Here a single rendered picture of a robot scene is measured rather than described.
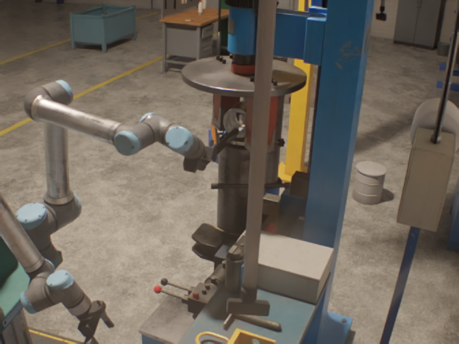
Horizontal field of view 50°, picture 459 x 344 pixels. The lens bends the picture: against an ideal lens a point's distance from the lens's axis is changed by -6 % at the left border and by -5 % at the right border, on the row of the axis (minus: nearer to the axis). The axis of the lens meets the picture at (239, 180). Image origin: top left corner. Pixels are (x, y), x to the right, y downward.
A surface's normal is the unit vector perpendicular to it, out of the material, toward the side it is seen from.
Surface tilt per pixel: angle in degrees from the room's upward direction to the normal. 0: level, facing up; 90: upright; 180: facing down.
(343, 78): 90
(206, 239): 0
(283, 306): 0
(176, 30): 90
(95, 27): 90
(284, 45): 90
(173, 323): 0
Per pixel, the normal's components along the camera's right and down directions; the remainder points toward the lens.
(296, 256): 0.04, -0.88
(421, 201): -0.39, 0.42
